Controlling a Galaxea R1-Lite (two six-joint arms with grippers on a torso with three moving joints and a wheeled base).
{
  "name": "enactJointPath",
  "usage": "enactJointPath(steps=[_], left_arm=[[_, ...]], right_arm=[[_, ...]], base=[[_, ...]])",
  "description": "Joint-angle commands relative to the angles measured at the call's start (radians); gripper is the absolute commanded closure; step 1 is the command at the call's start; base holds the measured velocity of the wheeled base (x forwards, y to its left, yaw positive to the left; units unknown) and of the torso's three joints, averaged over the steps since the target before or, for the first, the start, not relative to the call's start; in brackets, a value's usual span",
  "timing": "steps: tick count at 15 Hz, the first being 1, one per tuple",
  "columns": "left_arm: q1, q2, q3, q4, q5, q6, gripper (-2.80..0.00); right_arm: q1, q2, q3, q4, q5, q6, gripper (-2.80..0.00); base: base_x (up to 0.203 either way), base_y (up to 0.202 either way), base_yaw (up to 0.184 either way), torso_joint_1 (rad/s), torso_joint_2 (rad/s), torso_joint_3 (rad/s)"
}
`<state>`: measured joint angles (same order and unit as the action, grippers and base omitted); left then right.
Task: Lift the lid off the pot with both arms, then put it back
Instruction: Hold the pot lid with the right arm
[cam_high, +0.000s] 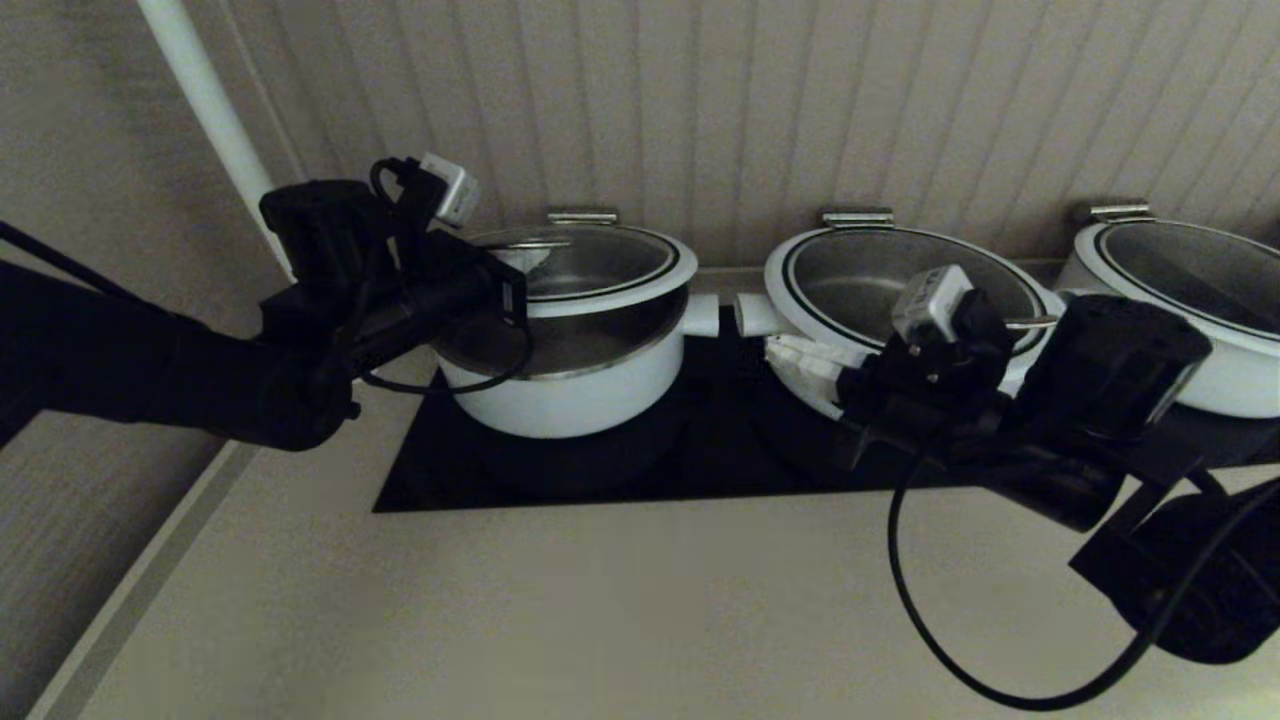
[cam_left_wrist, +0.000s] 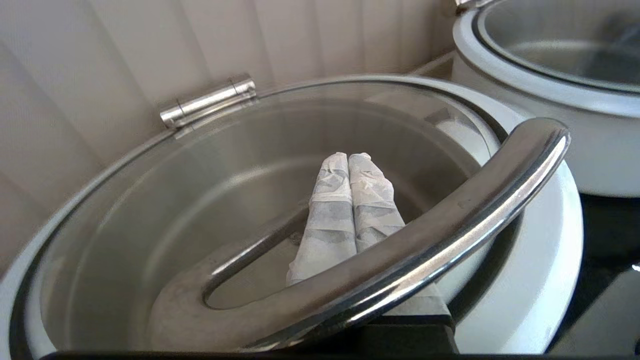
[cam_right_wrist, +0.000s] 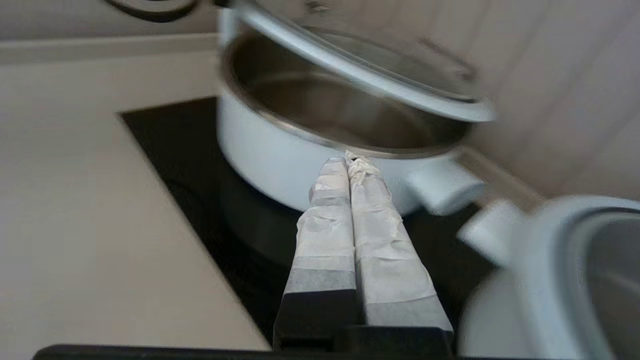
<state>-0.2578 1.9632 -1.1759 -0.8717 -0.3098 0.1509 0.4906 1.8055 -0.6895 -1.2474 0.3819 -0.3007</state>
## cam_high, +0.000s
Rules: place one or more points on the white pot, steel inner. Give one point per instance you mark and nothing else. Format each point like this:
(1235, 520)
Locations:
(1240, 385)
(750, 315)
(580, 405)

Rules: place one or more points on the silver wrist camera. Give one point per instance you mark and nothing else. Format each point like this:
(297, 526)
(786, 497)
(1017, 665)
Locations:
(450, 190)
(930, 300)

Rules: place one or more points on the glass lid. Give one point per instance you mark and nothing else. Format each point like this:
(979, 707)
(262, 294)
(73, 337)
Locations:
(1200, 265)
(600, 260)
(850, 280)

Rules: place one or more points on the wide black glass cooktop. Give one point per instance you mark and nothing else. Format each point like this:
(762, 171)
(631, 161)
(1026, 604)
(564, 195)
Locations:
(650, 470)

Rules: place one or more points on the white pole with base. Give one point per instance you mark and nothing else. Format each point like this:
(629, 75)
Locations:
(200, 90)

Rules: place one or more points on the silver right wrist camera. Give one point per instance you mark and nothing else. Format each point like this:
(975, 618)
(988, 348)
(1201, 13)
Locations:
(930, 300)

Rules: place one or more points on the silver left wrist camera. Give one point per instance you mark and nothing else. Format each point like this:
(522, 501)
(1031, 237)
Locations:
(450, 190)

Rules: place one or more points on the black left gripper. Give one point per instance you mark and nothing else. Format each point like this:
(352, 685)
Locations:
(455, 275)

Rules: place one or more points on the narrow black glass cooktop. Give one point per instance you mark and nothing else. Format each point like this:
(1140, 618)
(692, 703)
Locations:
(1250, 435)

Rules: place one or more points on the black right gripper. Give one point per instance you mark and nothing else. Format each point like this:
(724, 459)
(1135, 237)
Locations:
(930, 390)

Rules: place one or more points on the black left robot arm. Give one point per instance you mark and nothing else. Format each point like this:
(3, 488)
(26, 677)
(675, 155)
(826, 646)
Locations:
(100, 360)

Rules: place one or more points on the metal hinge bracket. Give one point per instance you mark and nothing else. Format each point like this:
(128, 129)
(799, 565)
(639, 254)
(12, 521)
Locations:
(1120, 212)
(583, 216)
(856, 218)

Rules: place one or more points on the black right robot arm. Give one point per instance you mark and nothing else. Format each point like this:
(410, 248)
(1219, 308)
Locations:
(1120, 360)

